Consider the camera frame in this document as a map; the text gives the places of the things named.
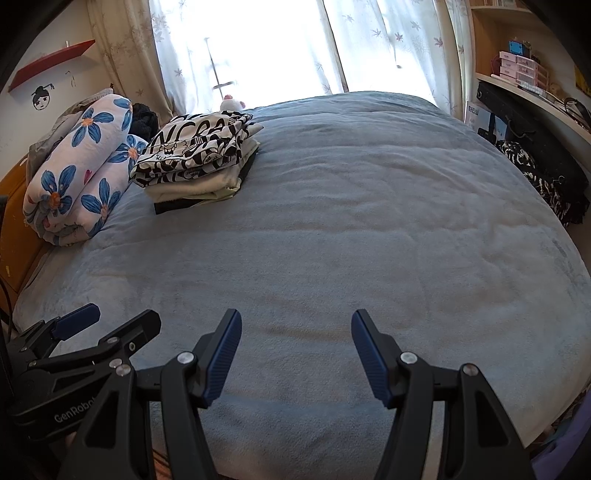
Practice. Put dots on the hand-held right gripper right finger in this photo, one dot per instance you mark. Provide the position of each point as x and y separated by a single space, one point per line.
371 360

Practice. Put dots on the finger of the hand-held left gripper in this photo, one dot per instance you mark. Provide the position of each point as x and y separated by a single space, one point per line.
124 334
76 321

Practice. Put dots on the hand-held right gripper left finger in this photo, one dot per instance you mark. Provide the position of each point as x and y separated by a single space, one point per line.
224 360

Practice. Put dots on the black white printed jacket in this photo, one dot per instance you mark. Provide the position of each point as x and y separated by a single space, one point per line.
194 147

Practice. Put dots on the orange wooden headboard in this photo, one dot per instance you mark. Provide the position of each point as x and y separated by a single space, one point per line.
18 217

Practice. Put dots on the black folded garment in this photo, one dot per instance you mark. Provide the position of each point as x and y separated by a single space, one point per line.
171 206

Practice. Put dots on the blue floral quilt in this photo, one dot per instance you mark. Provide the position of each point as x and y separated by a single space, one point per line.
78 184

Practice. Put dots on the grey bed blanket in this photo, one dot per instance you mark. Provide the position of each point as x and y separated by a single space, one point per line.
346 221

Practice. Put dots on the cream folded garment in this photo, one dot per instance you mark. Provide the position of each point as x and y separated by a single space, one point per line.
207 189

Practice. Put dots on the dark cloth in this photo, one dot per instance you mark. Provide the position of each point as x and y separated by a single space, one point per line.
145 120

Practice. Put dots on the purple cloth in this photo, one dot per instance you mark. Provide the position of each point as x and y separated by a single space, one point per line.
565 450

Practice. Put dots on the black white patterned cloth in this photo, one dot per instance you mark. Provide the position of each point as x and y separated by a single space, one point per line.
540 180

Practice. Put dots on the white plush toy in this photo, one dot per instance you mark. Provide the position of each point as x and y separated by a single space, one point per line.
231 104

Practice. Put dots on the white cardboard box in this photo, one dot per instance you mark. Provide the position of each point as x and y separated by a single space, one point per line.
478 115

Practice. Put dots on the beige curtain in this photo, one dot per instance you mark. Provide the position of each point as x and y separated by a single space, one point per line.
120 46

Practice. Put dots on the black bag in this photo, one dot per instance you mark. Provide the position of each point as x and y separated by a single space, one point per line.
531 124

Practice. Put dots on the white sheer leaf-print curtain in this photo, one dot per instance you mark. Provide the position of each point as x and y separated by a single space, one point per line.
392 41

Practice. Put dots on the maroon object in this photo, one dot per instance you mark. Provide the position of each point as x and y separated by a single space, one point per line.
495 64

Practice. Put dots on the pink storage drawers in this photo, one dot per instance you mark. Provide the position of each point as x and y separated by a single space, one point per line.
521 69

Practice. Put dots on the wooden shelf unit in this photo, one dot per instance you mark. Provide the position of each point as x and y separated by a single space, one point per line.
485 46

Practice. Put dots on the small blue box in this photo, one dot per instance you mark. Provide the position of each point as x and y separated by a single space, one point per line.
519 48

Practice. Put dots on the face wall sticker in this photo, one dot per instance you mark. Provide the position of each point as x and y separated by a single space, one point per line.
41 98

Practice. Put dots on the red wall shelf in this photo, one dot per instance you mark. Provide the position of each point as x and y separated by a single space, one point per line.
51 62

